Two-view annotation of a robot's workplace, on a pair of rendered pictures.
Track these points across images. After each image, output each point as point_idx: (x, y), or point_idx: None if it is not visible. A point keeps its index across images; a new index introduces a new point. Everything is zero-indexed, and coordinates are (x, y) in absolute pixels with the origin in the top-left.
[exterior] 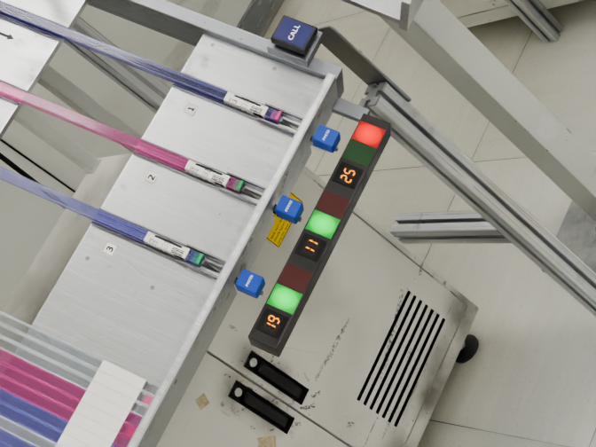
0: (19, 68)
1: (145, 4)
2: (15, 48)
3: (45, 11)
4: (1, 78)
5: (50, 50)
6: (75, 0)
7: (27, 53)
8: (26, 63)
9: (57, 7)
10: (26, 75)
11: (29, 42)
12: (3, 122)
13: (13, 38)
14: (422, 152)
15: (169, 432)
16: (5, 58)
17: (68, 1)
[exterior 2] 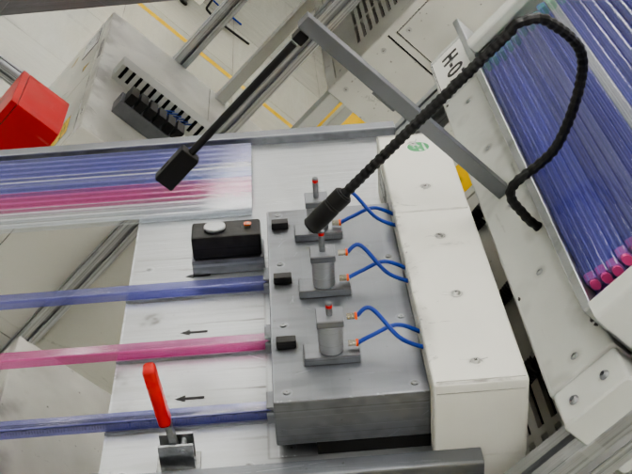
0: (142, 378)
1: None
2: (165, 392)
3: (151, 440)
4: (160, 362)
5: (113, 406)
6: (114, 466)
7: (143, 394)
8: (137, 385)
9: (136, 450)
10: (128, 375)
11: (150, 404)
12: (124, 333)
13: (175, 399)
14: None
15: None
16: (170, 380)
17: (124, 462)
